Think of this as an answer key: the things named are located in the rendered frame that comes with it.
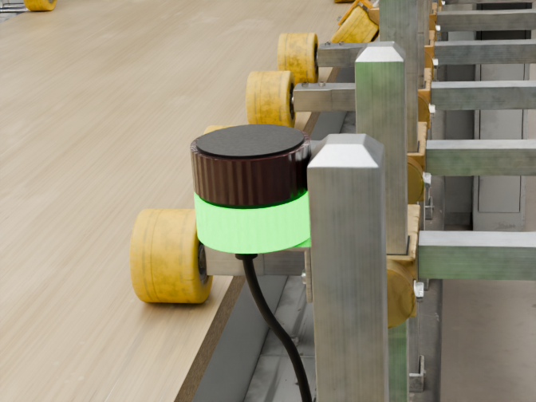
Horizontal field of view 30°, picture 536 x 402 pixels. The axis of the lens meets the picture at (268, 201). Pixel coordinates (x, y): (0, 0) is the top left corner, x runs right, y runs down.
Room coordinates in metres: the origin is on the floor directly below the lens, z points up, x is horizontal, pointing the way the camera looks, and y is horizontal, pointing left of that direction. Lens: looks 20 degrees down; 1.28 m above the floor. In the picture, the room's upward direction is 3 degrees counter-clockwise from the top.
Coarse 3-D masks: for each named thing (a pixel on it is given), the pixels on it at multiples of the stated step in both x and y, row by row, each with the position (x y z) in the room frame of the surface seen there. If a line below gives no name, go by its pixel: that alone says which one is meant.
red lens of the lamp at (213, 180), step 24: (192, 144) 0.48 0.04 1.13; (192, 168) 0.47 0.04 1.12; (216, 168) 0.45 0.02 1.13; (240, 168) 0.44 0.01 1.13; (264, 168) 0.45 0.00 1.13; (288, 168) 0.45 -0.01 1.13; (216, 192) 0.45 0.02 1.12; (240, 192) 0.45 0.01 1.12; (264, 192) 0.45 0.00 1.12; (288, 192) 0.45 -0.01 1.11
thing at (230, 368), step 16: (336, 80) 2.16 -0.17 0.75; (352, 80) 2.50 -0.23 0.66; (336, 112) 2.14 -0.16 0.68; (320, 128) 1.87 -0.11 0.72; (336, 128) 2.13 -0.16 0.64; (272, 288) 1.30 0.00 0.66; (240, 304) 1.10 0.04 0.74; (272, 304) 1.29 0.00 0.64; (240, 320) 1.09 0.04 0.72; (256, 320) 1.18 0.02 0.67; (224, 336) 1.01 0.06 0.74; (240, 336) 1.08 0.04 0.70; (256, 336) 1.17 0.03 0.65; (224, 352) 1.00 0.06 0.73; (240, 352) 1.08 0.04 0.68; (256, 352) 1.17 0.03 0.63; (208, 368) 0.93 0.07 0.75; (224, 368) 1.00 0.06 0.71; (240, 368) 1.07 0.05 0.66; (208, 384) 0.92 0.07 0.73; (224, 384) 0.99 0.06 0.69; (240, 384) 1.06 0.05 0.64; (192, 400) 0.86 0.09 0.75; (208, 400) 0.92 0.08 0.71; (224, 400) 0.98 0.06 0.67; (240, 400) 1.06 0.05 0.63
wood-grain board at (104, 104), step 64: (64, 0) 2.54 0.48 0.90; (128, 0) 2.47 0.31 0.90; (192, 0) 2.41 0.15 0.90; (256, 0) 2.35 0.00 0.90; (320, 0) 2.30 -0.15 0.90; (0, 64) 1.81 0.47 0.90; (64, 64) 1.78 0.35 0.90; (128, 64) 1.74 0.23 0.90; (192, 64) 1.71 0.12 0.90; (256, 64) 1.68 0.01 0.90; (0, 128) 1.37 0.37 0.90; (64, 128) 1.35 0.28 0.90; (128, 128) 1.33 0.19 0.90; (192, 128) 1.31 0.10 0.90; (0, 192) 1.09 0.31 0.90; (64, 192) 1.08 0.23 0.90; (128, 192) 1.07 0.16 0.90; (192, 192) 1.05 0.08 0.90; (0, 256) 0.90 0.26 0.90; (64, 256) 0.89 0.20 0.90; (128, 256) 0.88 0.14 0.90; (0, 320) 0.76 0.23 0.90; (64, 320) 0.76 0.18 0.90; (128, 320) 0.75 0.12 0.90; (192, 320) 0.74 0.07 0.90; (0, 384) 0.65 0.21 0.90; (64, 384) 0.65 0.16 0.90; (128, 384) 0.64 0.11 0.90; (192, 384) 0.67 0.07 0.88
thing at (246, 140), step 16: (224, 128) 0.50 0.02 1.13; (240, 128) 0.49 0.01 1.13; (256, 128) 0.49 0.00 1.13; (272, 128) 0.49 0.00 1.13; (288, 128) 0.49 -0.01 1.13; (208, 144) 0.47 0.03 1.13; (224, 144) 0.47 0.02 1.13; (240, 144) 0.47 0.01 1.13; (256, 144) 0.46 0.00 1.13; (272, 144) 0.46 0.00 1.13; (288, 144) 0.46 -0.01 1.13; (304, 192) 0.46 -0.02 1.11; (240, 208) 0.45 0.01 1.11; (256, 208) 0.45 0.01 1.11; (240, 256) 0.47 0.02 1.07; (256, 256) 0.47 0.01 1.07; (304, 272) 0.46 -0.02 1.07; (256, 288) 0.47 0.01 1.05; (256, 304) 0.47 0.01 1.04; (272, 320) 0.47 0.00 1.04; (288, 336) 0.47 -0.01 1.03; (288, 352) 0.47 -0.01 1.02; (304, 368) 0.47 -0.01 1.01; (304, 384) 0.46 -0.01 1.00; (304, 400) 0.46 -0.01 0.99
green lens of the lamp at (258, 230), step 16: (208, 208) 0.45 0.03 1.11; (224, 208) 0.45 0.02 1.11; (272, 208) 0.45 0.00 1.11; (288, 208) 0.45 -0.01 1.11; (304, 208) 0.46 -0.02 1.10; (208, 224) 0.45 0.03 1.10; (224, 224) 0.45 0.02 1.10; (240, 224) 0.45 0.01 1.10; (256, 224) 0.44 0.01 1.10; (272, 224) 0.45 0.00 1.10; (288, 224) 0.45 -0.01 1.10; (304, 224) 0.46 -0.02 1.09; (208, 240) 0.46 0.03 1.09; (224, 240) 0.45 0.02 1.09; (240, 240) 0.45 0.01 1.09; (256, 240) 0.44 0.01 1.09; (272, 240) 0.45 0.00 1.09; (288, 240) 0.45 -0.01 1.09; (304, 240) 0.46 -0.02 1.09
